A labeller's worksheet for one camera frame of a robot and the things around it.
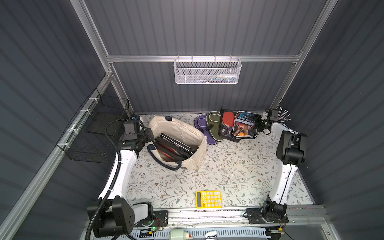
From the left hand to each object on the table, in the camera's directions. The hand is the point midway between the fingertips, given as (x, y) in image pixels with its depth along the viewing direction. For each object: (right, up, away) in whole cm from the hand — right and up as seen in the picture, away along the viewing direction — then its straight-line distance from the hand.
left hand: (151, 132), depth 80 cm
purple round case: (+28, +6, +31) cm, 42 cm away
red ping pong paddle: (+48, +8, +28) cm, 56 cm away
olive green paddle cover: (+37, +7, +29) cm, 47 cm away
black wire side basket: (-29, -3, -9) cm, 31 cm away
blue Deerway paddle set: (+59, +5, +25) cm, 64 cm away
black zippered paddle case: (+11, -10, +2) cm, 15 cm away
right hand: (+65, +8, +25) cm, 71 cm away
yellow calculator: (+32, -36, -2) cm, 48 cm away
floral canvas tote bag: (+16, 0, +8) cm, 18 cm away
